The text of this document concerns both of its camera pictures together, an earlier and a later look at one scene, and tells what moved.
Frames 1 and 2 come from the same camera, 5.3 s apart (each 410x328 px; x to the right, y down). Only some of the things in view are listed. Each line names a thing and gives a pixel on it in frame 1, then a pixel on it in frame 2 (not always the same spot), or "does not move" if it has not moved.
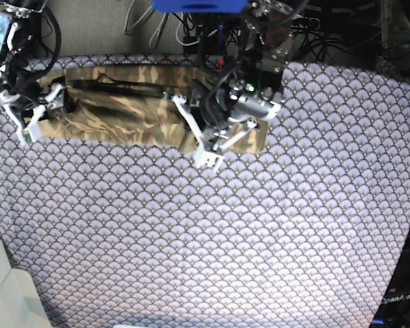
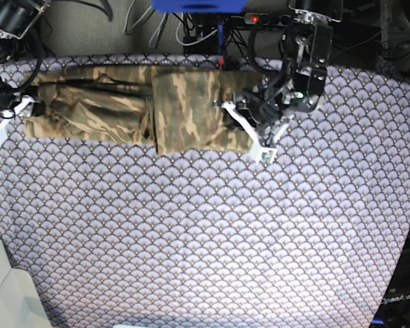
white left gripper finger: [203, 158] -> [262, 154]
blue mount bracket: [198, 6] does not move
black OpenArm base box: [402, 304] does not move
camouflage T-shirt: [142, 104] does not move
